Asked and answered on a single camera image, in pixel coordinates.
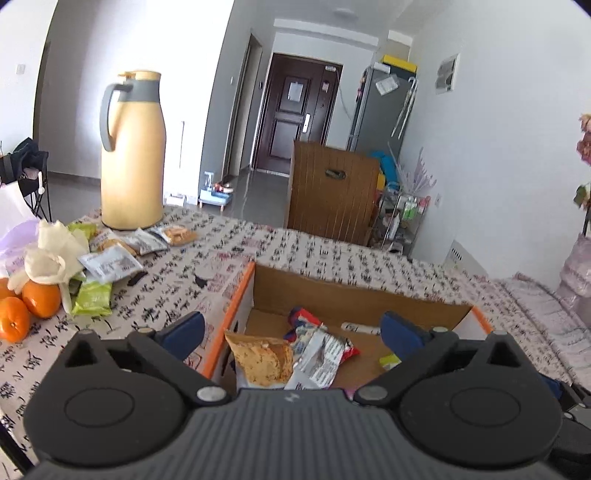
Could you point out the orange mandarin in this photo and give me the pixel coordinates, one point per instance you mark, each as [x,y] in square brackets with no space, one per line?
[43,301]
[15,320]

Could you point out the dark brown entrance door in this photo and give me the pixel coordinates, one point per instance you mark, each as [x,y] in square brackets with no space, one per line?
[298,105]

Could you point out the brown wooden chair back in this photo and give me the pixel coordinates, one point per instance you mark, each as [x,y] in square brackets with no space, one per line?
[332,193]

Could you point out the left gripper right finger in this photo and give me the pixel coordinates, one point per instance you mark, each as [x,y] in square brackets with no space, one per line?
[423,353]

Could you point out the orange mandarin rear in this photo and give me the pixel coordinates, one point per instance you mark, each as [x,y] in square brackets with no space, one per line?
[43,301]

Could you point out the yellow thermos jug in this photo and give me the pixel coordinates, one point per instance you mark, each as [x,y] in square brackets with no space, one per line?
[133,140]

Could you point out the red cardboard pumpkin box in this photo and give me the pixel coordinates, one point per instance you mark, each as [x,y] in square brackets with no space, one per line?
[265,296]

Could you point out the pink ribbed flower vase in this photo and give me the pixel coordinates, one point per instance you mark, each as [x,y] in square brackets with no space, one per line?
[574,287]

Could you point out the orange mandarin front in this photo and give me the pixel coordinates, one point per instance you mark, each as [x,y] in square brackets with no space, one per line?
[15,320]

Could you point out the dried pink rose bouquet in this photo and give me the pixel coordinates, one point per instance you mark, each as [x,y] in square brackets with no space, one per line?
[582,194]

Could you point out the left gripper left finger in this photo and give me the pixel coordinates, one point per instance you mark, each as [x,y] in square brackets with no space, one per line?
[161,354]

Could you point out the brown cracker packet in box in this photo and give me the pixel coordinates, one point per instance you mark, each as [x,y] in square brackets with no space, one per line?
[260,362]

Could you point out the metal wire storage rack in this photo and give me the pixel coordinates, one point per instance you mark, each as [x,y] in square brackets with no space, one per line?
[398,220]

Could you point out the green snack packet by oranges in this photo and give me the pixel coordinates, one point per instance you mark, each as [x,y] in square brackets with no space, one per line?
[93,299]

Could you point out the grey refrigerator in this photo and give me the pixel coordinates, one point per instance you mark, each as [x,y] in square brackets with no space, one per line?
[383,108]

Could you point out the black folding chair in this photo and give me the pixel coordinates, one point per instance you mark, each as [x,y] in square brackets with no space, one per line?
[28,166]

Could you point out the silver red packet in box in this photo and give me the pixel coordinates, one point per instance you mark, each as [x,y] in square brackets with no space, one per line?
[317,353]

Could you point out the yellow box on refrigerator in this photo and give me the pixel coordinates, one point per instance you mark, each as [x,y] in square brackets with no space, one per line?
[399,63]

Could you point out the white grey packet on table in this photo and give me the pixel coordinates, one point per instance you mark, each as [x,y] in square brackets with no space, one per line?
[110,265]

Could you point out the folded grey patterned blanket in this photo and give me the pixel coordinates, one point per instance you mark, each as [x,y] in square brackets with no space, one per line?
[563,330]

